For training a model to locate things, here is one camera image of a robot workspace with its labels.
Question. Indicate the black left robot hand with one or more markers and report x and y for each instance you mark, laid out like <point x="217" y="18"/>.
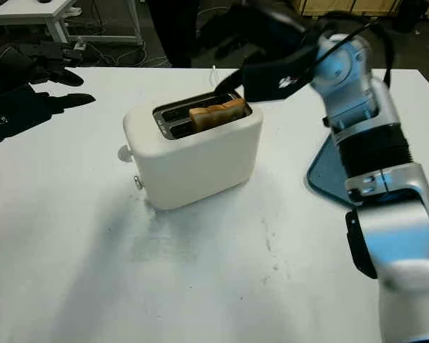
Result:
<point x="10" y="68"/>

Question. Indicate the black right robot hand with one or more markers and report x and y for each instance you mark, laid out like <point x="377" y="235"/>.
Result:
<point x="268" y="32"/>

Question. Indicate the browned toast slice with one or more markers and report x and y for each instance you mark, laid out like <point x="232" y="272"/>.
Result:
<point x="214" y="114"/>

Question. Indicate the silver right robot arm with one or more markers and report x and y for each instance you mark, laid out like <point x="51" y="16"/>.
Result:
<point x="372" y="143"/>

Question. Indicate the person, beige sweater, black trousers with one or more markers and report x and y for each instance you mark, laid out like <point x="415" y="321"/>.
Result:
<point x="178" y="32"/>

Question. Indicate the white two-slot toaster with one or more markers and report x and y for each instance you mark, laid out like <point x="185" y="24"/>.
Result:
<point x="200" y="168"/>

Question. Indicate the white desk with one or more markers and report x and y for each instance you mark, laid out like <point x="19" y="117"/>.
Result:
<point x="28" y="9"/>

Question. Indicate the white power strip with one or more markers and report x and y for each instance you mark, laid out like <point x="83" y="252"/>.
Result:
<point x="79" y="44"/>

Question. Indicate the wooden crate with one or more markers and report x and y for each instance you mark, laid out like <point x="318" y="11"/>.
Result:
<point x="343" y="6"/>

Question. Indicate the blue plastic tray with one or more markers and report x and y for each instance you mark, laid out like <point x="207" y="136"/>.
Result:
<point x="325" y="175"/>

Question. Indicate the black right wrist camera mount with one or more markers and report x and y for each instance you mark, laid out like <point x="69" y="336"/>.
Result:
<point x="271" y="78"/>

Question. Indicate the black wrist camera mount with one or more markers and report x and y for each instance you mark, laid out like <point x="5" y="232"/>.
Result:
<point x="14" y="114"/>
<point x="271" y="78"/>

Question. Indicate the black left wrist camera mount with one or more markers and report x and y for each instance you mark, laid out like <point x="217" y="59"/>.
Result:
<point x="14" y="114"/>

